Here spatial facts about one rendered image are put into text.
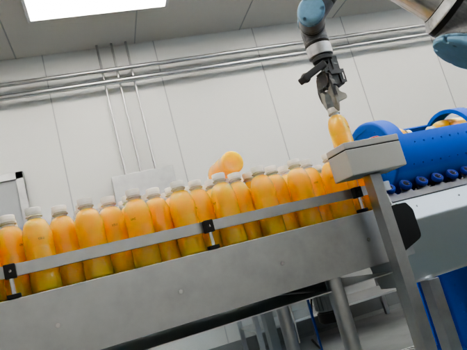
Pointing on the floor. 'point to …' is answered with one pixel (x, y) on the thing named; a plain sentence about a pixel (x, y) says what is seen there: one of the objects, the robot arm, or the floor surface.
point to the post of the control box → (399, 262)
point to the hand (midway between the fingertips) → (332, 110)
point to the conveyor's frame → (209, 290)
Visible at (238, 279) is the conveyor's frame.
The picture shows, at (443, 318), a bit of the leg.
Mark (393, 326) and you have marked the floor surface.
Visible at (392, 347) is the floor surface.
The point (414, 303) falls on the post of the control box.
